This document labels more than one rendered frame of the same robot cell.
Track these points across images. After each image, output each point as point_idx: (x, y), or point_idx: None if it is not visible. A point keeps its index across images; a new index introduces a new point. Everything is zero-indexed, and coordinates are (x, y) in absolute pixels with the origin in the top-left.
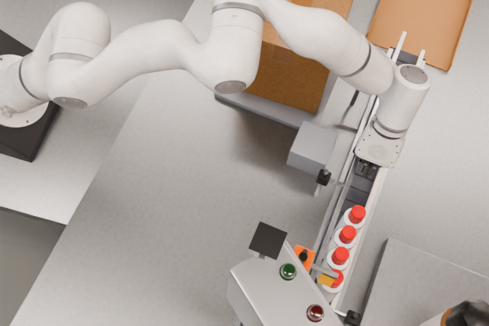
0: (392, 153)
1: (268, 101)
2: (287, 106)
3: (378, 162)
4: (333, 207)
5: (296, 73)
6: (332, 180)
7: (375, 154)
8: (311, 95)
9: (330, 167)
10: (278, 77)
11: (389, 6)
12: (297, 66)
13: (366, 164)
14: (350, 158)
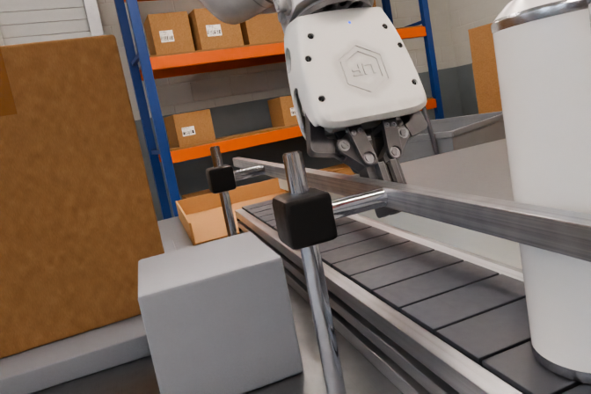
0: (393, 50)
1: (24, 354)
2: (89, 332)
3: (389, 103)
4: (428, 331)
5: (47, 147)
6: (339, 199)
7: (366, 82)
8: (129, 221)
9: (303, 342)
10: (6, 208)
11: (201, 223)
12: (38, 113)
13: (371, 156)
14: (327, 268)
